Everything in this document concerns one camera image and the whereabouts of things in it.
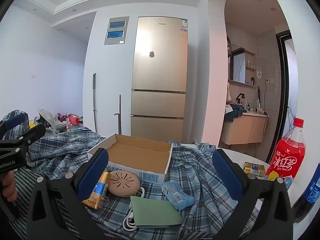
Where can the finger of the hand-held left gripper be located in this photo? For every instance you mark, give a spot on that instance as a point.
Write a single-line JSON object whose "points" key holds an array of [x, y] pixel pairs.
{"points": [[15, 121], [32, 132]]}

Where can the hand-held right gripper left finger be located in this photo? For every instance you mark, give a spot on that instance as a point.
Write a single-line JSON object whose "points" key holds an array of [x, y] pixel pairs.
{"points": [[93, 172]]}

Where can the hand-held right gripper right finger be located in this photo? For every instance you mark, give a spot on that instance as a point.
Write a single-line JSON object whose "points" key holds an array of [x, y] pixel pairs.
{"points": [[227, 175]]}

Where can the orange blue cigarette pack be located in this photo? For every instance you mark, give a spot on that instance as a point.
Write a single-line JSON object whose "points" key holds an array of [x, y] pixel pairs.
{"points": [[100, 192]]}

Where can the beige round vented device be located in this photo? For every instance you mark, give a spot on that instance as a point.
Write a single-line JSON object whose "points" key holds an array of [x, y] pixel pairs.
{"points": [[125, 182]]}

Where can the cardboard box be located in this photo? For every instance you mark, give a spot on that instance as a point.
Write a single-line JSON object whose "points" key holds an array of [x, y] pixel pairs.
{"points": [[140, 152]]}

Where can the blue tissue packet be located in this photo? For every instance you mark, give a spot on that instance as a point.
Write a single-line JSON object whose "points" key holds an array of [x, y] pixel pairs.
{"points": [[177, 195]]}

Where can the green notepad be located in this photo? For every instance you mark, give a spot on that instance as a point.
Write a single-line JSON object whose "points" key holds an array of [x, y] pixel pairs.
{"points": [[155, 212]]}

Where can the person's left hand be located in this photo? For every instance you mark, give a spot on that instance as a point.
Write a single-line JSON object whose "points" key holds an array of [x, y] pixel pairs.
{"points": [[8, 186]]}

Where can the yellow bag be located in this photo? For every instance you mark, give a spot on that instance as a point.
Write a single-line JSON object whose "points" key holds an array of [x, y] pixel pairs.
{"points": [[32, 125]]}

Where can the white plastic bag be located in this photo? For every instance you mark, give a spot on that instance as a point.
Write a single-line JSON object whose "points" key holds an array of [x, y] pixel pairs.
{"points": [[47, 116]]}

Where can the yellow cigarette pack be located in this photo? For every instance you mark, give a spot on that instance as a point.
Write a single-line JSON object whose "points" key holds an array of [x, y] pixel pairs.
{"points": [[253, 168]]}

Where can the blue plaid cloth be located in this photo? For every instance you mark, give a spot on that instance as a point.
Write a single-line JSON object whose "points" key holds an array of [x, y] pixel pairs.
{"points": [[200, 180]]}

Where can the clear plastic cup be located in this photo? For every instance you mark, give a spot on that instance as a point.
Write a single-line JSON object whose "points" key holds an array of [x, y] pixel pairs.
{"points": [[67, 125]]}

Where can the red plastic bags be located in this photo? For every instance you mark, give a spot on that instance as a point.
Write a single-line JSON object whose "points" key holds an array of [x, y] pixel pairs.
{"points": [[72, 118]]}

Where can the beige vanity cabinet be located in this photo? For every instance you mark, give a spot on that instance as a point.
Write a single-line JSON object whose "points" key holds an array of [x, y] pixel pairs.
{"points": [[245, 130]]}

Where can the small blue packet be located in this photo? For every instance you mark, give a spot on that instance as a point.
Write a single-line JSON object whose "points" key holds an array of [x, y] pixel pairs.
{"points": [[288, 182]]}

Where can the red iced tea bottle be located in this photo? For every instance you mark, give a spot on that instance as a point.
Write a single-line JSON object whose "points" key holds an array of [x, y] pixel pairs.
{"points": [[287, 160]]}

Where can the blue clothes heap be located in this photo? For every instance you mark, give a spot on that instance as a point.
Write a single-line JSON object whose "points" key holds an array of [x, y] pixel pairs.
{"points": [[235, 112]]}

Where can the white hair dryer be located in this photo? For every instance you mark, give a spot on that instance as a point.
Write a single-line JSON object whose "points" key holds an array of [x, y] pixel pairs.
{"points": [[260, 110]]}

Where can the black faucet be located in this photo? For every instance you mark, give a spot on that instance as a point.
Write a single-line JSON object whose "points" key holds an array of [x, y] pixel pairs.
{"points": [[240, 97]]}

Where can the dark cola bottle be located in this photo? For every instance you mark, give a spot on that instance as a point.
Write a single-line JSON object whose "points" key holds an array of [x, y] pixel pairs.
{"points": [[307, 195]]}

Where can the bathroom mirror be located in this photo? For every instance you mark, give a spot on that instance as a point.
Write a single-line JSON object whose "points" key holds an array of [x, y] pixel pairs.
{"points": [[238, 65]]}

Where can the gold refrigerator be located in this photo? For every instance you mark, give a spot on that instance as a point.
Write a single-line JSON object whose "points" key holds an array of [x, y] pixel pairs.
{"points": [[157, 80]]}

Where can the black door frame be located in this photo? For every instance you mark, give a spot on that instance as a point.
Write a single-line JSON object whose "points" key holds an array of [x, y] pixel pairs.
{"points": [[282, 105]]}

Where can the wall niche shelf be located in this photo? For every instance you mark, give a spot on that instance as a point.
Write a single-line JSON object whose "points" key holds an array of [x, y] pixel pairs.
{"points": [[250, 67]]}

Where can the grey wall panel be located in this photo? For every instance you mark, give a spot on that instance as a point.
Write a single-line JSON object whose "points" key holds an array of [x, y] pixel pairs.
{"points": [[116, 31]]}

